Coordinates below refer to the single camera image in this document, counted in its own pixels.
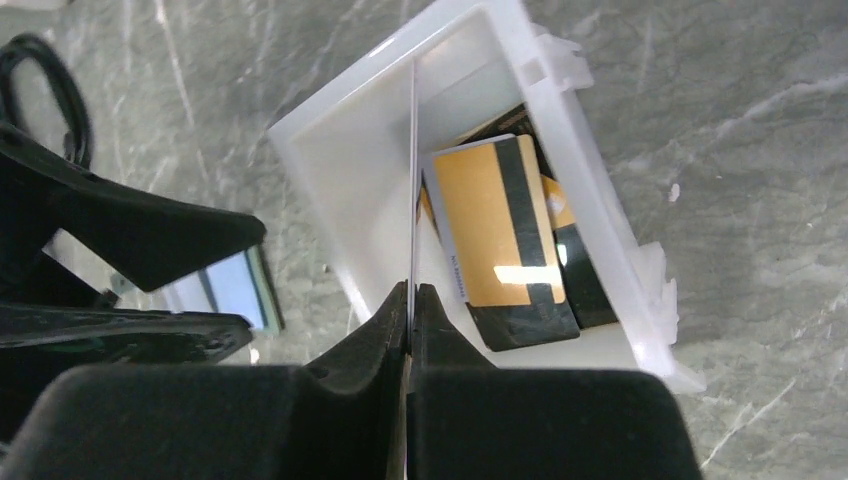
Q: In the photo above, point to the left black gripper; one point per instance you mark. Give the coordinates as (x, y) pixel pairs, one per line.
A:
(149, 239)

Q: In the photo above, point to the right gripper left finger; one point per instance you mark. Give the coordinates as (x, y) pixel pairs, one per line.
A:
(337, 417)

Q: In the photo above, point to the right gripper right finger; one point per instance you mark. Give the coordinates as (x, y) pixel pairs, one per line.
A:
(469, 419)

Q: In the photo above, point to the green card holder wallet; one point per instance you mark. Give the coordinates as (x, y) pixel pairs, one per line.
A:
(240, 284)

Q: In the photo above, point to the clear plastic bin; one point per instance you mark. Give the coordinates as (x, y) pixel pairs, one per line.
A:
(347, 149)

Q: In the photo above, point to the gold credit card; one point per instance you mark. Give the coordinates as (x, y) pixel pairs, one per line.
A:
(490, 212)

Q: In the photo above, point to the stack of credit cards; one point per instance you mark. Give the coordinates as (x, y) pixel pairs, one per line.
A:
(586, 305)

